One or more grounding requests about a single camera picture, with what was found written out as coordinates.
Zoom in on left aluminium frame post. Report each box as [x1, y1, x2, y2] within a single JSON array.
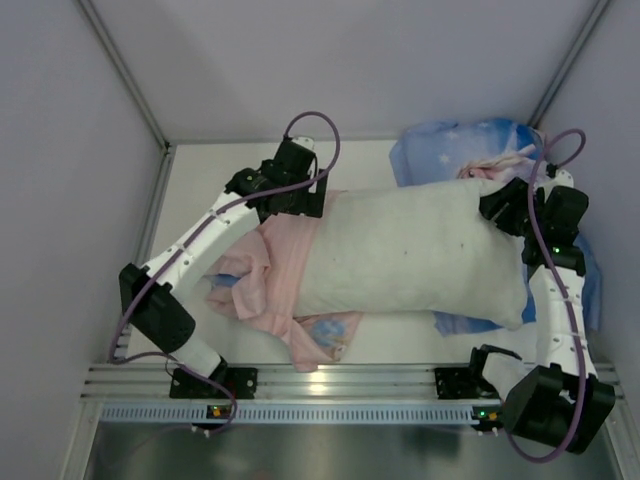
[[73, 0, 174, 153]]

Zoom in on blue Elsa pillow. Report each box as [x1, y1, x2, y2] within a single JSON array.
[[389, 118, 602, 336]]

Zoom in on aluminium frame post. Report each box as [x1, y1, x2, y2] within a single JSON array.
[[73, 0, 174, 153], [527, 0, 615, 128]]

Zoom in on aluminium mounting rail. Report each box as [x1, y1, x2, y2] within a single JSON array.
[[81, 362, 626, 404]]

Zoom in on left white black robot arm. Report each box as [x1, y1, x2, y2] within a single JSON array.
[[119, 137, 327, 387]]

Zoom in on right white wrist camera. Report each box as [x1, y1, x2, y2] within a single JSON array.
[[542, 163, 574, 190]]

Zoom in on white pillow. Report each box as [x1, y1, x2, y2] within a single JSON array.
[[295, 179, 528, 330]]

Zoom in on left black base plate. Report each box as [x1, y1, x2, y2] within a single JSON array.
[[169, 367, 258, 400]]

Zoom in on pink pillowcase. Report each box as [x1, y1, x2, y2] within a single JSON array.
[[205, 190, 363, 372]]

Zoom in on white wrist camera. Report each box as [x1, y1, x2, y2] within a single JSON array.
[[542, 163, 574, 190], [283, 135, 315, 151]]

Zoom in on right aluminium frame post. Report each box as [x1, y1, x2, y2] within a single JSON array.
[[527, 0, 615, 128]]

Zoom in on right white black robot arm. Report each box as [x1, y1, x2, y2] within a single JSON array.
[[470, 178, 616, 464]]

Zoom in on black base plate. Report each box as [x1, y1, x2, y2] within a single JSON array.
[[169, 367, 258, 400], [434, 367, 499, 400]]

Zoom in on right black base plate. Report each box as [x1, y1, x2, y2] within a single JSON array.
[[434, 367, 499, 400]]

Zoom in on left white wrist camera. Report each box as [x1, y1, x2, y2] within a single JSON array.
[[283, 135, 315, 151]]

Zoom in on slotted grey cable duct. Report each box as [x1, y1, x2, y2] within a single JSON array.
[[100, 403, 499, 425]]

